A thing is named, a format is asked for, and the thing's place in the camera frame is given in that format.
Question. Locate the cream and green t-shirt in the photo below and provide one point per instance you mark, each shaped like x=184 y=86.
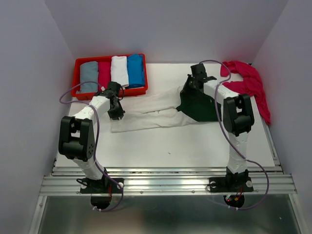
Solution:
x=170 y=108

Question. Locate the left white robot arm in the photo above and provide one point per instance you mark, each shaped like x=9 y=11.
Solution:
x=79 y=133

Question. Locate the blue rolled t-shirt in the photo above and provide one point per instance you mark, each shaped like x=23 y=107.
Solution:
x=135 y=71

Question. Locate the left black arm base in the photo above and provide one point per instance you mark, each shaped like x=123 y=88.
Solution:
x=102 y=186

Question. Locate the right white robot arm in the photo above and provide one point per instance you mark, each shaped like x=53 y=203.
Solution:
x=236 y=118

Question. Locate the magenta rolled t-shirt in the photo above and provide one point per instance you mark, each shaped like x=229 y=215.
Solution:
x=104 y=73

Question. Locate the magenta crumpled t-shirt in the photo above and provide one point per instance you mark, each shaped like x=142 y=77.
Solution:
x=251 y=84

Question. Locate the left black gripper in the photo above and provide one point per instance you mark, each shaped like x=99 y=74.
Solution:
x=119 y=113

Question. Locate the white rolled t-shirt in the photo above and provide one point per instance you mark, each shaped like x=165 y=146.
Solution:
x=119 y=71

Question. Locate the red plastic tray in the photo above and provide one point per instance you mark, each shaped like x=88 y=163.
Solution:
x=87 y=96

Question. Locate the grey rolled t-shirt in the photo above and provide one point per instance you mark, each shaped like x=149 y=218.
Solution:
x=89 y=77

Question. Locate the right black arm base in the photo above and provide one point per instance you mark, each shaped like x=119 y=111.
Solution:
x=230 y=183

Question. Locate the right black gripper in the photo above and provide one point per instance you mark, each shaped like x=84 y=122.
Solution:
x=189 y=76

